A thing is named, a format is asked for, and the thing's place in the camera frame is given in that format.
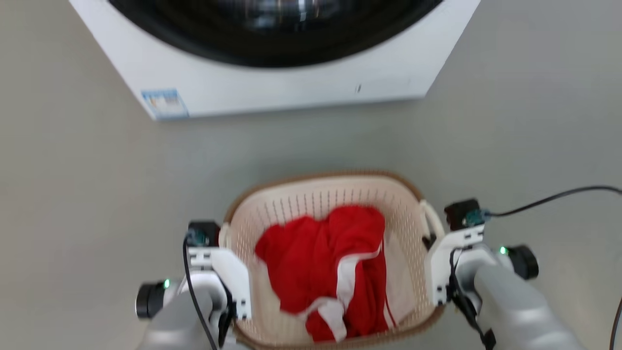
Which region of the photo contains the white front-load washing machine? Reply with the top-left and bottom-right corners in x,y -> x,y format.
68,0 -> 482,121

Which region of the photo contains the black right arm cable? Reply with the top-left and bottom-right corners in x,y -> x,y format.
448,247 -> 497,350

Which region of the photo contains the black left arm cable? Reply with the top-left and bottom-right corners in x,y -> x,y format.
182,233 -> 218,350

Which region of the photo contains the long black camera cable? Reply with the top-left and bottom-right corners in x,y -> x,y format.
485,185 -> 622,218

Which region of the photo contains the blue white energy label sticker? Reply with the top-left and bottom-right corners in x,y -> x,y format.
141,88 -> 190,120

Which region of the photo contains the black round washer door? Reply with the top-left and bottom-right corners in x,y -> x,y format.
108,0 -> 444,68

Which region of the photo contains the beige plastic laundry basket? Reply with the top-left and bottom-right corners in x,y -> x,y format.
218,169 -> 447,350

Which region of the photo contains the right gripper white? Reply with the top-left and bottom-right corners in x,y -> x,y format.
421,226 -> 486,307

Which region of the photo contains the red garment with white trim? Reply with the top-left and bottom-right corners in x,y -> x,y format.
254,205 -> 397,343

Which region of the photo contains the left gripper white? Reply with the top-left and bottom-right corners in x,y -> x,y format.
187,246 -> 253,321

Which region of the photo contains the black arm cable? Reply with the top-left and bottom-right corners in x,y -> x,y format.
182,233 -> 218,350
448,247 -> 497,350

